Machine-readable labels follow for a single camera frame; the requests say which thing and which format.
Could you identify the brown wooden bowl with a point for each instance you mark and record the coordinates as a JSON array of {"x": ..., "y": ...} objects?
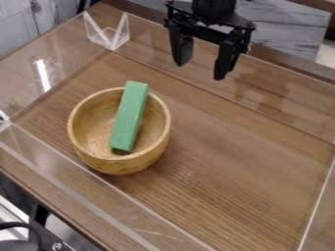
[{"x": 89, "y": 126}]

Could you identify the clear acrylic corner bracket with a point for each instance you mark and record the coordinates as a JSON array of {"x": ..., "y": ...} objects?
[{"x": 107, "y": 37}]

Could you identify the clear acrylic tray wall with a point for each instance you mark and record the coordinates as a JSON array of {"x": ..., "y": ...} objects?
[{"x": 244, "y": 182}]

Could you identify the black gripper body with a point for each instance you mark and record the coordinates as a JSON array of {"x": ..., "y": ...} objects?
[{"x": 214, "y": 12}]

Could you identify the green rectangular block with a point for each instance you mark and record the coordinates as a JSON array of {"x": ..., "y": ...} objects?
[{"x": 128, "y": 116}]

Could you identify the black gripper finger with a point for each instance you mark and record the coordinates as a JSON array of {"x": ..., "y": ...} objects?
[
  {"x": 180, "y": 44},
  {"x": 224, "y": 64}
]

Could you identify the black table leg bracket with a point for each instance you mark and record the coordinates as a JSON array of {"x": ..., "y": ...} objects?
[{"x": 51, "y": 242}]

